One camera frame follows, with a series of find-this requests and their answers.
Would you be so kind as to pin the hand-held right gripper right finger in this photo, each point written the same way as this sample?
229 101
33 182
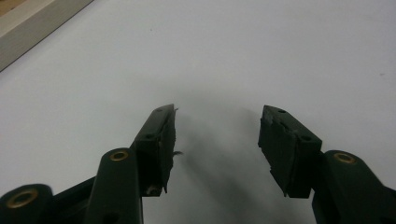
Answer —
285 146

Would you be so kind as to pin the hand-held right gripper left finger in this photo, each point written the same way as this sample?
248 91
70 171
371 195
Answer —
154 149

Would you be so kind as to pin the white wooden picture frame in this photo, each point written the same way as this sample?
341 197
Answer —
21 31

